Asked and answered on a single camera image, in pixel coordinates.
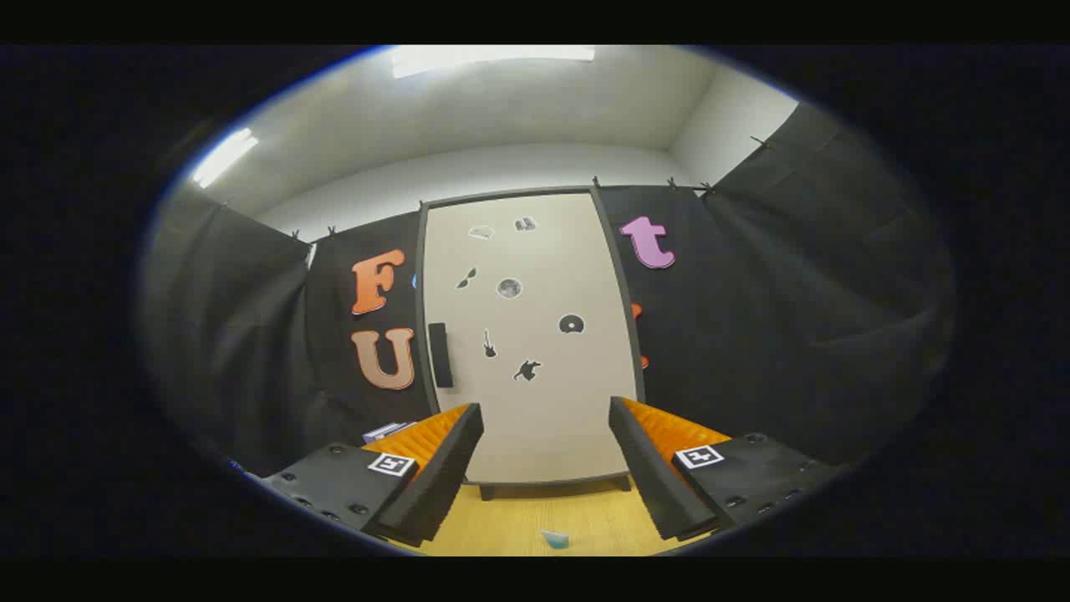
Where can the beige cabinet door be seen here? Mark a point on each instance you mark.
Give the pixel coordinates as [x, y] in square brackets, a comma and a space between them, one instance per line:
[543, 401]

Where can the white and blue tube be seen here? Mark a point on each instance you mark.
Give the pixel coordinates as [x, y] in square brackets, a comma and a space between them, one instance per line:
[555, 539]

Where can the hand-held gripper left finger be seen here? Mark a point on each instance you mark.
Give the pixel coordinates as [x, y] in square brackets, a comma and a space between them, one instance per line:
[443, 477]

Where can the dark grey cabinet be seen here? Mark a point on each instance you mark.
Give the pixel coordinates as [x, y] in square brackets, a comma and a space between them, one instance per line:
[420, 276]

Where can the long ceiling light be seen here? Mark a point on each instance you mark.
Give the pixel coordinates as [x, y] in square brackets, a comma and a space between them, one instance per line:
[493, 57]
[224, 157]

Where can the black backdrop cloth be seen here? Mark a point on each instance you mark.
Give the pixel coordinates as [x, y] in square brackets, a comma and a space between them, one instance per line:
[752, 334]

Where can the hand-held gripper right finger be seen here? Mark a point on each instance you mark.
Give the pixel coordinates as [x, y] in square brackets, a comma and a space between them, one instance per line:
[648, 468]

